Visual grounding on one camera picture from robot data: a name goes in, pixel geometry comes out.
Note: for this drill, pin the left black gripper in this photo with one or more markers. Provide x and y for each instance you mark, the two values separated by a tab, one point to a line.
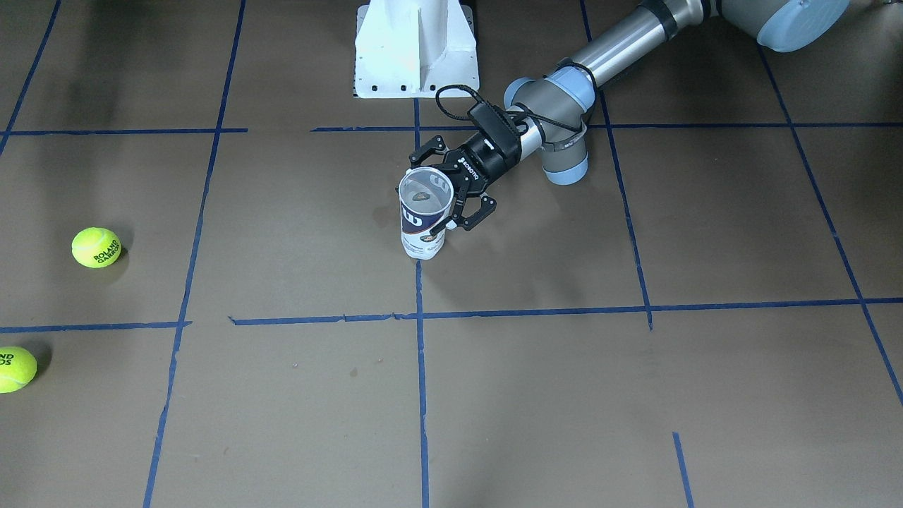
479	167

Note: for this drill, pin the clear tennis ball can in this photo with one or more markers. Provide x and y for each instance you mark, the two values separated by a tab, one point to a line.
425	197

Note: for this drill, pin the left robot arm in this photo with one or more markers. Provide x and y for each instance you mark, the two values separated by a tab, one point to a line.
552	113

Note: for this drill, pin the tennis ball near edge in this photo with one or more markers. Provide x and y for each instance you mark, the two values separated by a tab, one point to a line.
96	247

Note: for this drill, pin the tennis ball inner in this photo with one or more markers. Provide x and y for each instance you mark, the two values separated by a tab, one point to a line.
18	368

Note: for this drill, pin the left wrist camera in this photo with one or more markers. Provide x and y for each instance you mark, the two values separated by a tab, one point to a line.
496	127

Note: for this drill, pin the white mounting post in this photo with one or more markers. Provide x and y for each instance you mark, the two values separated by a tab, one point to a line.
414	48

